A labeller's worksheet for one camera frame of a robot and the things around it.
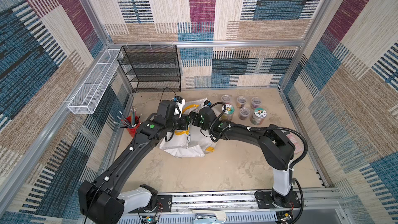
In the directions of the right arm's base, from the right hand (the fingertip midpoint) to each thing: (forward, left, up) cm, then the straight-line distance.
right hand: (193, 118), depth 91 cm
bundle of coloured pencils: (+2, +35, +4) cm, 35 cm away
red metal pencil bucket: (-2, +35, -1) cm, 36 cm away
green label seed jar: (+5, -21, -4) cm, 22 cm away
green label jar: (+4, -40, -4) cm, 40 cm away
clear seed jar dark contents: (+17, -41, -6) cm, 44 cm away
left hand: (-9, 0, +12) cm, 15 cm away
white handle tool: (-46, -7, -8) cm, 47 cm away
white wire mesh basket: (-6, +47, +23) cm, 53 cm away
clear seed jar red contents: (+17, -31, -5) cm, 36 cm away
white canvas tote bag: (-12, +3, -7) cm, 14 cm away
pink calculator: (-12, -60, -11) cm, 62 cm away
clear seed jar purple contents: (+8, -32, -6) cm, 33 cm away
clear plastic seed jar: (+20, -21, -6) cm, 30 cm away
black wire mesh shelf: (+37, +28, +9) cm, 47 cm away
